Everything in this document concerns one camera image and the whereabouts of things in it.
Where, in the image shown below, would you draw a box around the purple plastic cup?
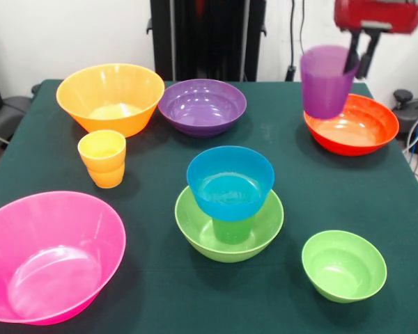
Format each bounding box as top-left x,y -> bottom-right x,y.
300,44 -> 362,120

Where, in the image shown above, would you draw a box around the large pink plastic bowl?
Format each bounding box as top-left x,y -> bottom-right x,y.
0,190 -> 127,326

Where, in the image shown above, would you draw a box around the yellow plastic cup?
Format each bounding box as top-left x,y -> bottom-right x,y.
77,129 -> 127,190

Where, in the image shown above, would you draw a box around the red plastic bowl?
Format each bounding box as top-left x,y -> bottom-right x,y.
303,92 -> 401,157

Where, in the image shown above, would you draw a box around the purple plastic bowl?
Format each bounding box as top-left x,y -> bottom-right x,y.
157,78 -> 248,139

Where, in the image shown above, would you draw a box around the large green plastic bowl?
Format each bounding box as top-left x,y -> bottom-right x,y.
174,186 -> 285,264

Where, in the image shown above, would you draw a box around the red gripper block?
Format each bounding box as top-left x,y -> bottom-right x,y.
333,0 -> 418,80

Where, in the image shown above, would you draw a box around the blue plastic bowl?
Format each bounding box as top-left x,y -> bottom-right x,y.
186,145 -> 276,223

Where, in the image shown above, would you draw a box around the orange plastic bowl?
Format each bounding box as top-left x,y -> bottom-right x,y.
56,63 -> 166,139

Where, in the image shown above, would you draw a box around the dark green table cloth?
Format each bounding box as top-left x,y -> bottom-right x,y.
0,79 -> 418,334

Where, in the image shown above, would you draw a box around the thin black wall cable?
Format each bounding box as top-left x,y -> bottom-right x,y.
298,0 -> 308,51

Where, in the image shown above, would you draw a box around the green plastic cup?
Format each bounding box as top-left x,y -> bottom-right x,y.
211,215 -> 257,244

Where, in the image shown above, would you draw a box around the black pedestal leg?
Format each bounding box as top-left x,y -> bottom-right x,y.
0,95 -> 34,141
386,89 -> 418,156

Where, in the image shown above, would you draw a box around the small green plastic bowl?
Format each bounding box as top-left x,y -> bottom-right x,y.
301,230 -> 388,304

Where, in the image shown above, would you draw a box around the black cable with plug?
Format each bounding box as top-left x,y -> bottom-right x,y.
286,0 -> 297,83

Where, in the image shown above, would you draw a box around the tangle of floor cables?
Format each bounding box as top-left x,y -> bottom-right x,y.
402,107 -> 418,186

